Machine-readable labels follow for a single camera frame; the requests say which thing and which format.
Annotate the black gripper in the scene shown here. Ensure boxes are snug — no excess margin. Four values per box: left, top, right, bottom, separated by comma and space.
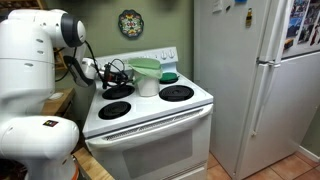
102, 62, 132, 89

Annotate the white dust bin green lid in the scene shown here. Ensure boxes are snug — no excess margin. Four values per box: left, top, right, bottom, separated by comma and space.
128, 57, 163, 98

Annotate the large black coil burner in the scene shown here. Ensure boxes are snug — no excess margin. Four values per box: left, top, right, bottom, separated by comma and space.
101, 84, 136, 101
158, 84, 195, 102

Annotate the small black coil burner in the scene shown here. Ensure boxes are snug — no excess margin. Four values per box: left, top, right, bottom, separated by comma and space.
97, 101, 132, 121
159, 78, 179, 85

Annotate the green round pad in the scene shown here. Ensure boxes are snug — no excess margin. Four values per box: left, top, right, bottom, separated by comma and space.
159, 72, 180, 83

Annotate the small white dish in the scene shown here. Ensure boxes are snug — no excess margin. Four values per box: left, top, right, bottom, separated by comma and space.
49, 92, 64, 101

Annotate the wooden side table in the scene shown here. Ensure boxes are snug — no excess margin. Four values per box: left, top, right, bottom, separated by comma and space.
41, 87, 76, 118

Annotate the white electric stove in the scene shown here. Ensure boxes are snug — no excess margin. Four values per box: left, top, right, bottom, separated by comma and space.
81, 46, 214, 180

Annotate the wooden robot platform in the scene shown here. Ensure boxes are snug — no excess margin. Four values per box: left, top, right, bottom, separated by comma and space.
72, 147, 114, 180

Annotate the white refrigerator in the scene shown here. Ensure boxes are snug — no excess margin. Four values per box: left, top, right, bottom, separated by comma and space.
193, 0, 320, 180

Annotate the white paper note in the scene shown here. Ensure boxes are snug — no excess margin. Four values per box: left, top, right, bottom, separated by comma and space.
212, 0, 223, 14

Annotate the yellow black bottle magnet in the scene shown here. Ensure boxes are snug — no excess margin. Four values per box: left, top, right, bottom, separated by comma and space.
245, 8, 253, 28

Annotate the yellow fridge magnet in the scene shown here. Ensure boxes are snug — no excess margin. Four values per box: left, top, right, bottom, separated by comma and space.
283, 38, 294, 51

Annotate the landscape photo print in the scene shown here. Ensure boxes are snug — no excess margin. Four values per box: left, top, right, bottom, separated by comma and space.
285, 0, 310, 39

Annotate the people photo print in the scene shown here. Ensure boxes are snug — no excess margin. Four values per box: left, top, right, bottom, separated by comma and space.
297, 0, 320, 47

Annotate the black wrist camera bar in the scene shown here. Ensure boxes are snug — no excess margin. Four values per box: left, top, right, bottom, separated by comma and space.
63, 55, 95, 89

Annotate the floral decorative wall plate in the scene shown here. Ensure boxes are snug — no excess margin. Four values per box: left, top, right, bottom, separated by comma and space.
118, 9, 145, 39

